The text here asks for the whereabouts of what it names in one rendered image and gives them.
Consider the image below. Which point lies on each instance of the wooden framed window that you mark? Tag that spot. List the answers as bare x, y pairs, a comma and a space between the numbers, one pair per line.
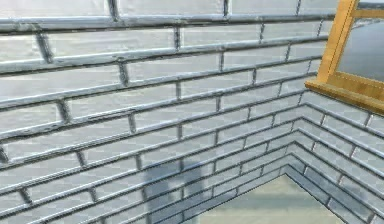
336, 56

